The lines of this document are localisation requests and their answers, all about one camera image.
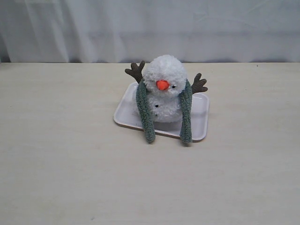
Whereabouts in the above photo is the white plush snowman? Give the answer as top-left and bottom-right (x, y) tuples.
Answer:
(124, 54), (209, 124)

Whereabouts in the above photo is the green knitted scarf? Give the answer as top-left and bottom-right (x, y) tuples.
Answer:
(135, 79), (192, 144)

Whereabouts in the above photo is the white backdrop curtain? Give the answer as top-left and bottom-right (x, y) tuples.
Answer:
(0, 0), (300, 63)

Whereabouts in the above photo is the white square plastic tray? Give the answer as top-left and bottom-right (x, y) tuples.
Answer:
(113, 82), (210, 142)

